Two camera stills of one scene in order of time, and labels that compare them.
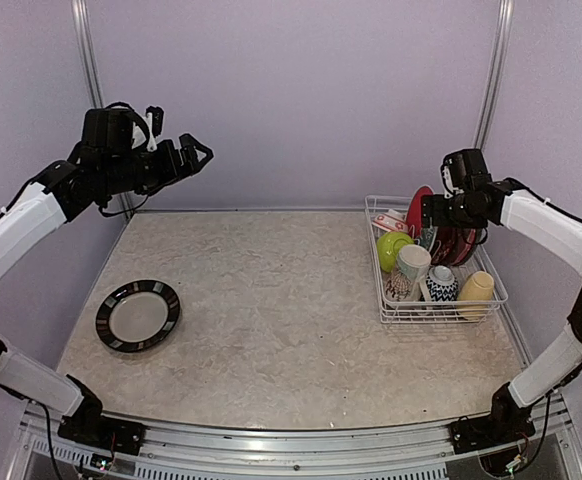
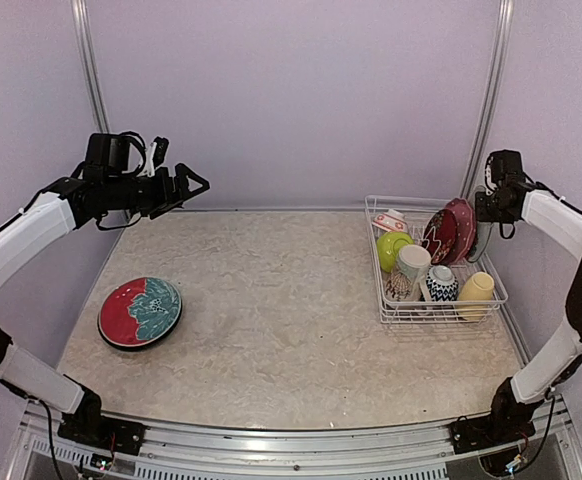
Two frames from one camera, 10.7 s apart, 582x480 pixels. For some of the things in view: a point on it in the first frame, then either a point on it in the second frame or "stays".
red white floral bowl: x=390 y=221 stays
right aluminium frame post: x=504 y=18 stays
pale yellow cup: x=475 y=296 stays
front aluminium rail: x=420 y=451 stays
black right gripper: x=440 y=217 to x=483 y=213
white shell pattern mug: x=405 y=285 stays
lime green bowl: x=388 y=246 stays
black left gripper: x=173 y=170 to x=168 y=199
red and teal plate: x=423 y=235 to x=139 y=311
